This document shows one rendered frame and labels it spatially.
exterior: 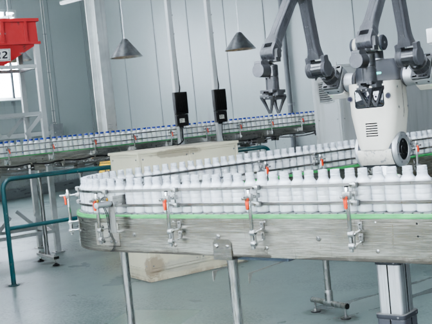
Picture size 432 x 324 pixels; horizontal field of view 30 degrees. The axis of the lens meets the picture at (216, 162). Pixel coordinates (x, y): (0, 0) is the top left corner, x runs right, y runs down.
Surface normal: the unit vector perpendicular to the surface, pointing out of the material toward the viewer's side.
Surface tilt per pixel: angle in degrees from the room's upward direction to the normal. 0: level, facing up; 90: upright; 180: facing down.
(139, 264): 90
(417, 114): 90
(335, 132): 90
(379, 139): 90
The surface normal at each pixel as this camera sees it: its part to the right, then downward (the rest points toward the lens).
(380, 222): -0.62, 0.11
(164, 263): 0.54, -0.01
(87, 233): -0.84, 0.11
